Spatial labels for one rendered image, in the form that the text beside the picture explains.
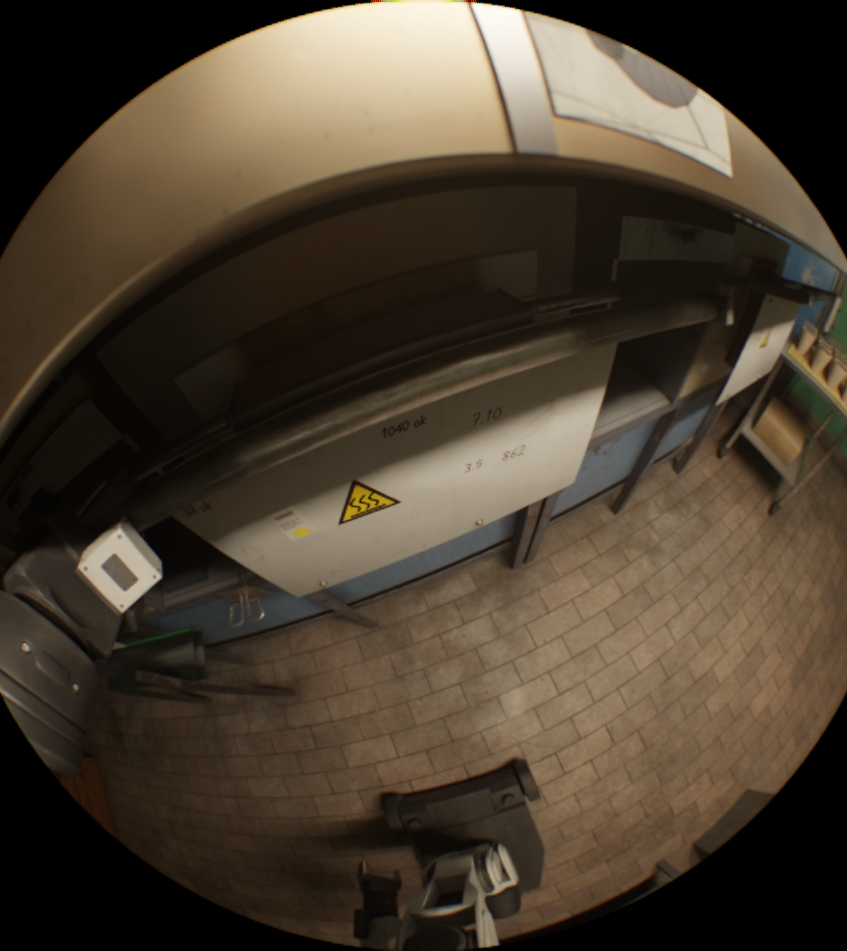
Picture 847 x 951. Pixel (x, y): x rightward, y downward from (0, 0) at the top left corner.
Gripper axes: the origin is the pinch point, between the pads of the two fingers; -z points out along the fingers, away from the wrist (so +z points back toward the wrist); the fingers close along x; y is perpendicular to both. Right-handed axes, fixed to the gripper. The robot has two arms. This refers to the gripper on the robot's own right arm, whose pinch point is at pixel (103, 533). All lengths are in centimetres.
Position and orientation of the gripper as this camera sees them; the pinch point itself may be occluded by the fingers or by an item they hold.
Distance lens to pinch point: 30.7
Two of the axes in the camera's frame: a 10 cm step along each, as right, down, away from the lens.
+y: -9.3, 3.7, -0.8
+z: 2.7, 4.8, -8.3
